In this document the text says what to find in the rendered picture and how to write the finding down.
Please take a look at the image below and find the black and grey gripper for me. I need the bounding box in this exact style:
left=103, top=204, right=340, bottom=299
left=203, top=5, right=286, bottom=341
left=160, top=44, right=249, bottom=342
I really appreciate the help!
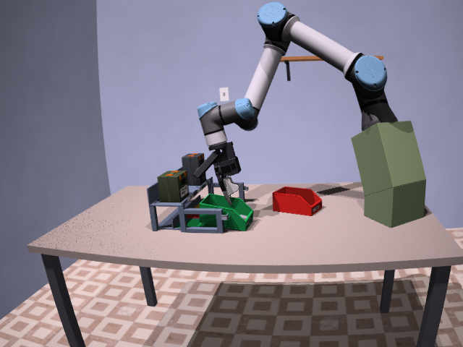
left=208, top=142, right=241, bottom=205

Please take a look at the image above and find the red bin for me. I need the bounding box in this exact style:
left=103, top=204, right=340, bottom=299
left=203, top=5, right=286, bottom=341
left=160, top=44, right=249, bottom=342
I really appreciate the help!
left=273, top=187, right=320, bottom=216

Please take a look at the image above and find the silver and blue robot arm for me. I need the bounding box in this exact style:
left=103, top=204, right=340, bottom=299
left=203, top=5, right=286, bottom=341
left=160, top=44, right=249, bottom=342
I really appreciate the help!
left=197, top=2, right=398, bottom=147

